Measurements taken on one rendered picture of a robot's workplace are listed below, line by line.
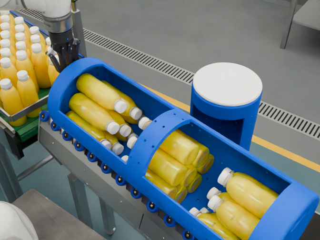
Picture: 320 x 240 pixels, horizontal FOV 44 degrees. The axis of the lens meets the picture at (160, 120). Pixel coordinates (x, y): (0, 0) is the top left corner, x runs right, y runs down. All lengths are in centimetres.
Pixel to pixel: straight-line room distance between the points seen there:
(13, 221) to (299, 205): 65
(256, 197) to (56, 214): 58
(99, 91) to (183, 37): 260
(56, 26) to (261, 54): 267
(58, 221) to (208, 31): 304
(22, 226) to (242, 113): 95
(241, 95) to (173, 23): 259
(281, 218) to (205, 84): 77
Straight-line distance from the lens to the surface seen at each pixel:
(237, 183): 107
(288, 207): 100
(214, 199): 110
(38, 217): 125
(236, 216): 106
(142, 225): 137
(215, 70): 168
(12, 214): 93
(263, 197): 105
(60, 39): 133
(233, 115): 155
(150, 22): 410
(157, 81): 330
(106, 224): 229
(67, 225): 122
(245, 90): 160
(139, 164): 113
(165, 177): 115
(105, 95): 131
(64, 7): 127
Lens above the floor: 202
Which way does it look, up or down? 43 degrees down
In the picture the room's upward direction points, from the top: straight up
